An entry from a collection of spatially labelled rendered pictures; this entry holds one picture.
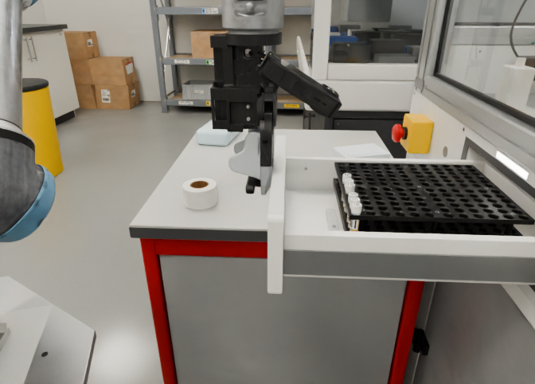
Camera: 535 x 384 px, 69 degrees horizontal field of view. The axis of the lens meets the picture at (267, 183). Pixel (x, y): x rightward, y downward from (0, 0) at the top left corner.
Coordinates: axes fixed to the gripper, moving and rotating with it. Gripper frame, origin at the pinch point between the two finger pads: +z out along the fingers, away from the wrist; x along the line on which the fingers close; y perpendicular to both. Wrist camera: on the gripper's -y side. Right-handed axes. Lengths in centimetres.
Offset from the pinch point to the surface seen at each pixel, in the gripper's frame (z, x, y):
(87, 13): -10, -429, 234
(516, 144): -6.0, -0.5, -33.4
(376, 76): -1, -80, -31
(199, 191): 10.5, -16.6, 14.6
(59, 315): 14.5, 13.0, 27.4
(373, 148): 13, -50, -26
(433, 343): 42, -11, -35
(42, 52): 19, -314, 226
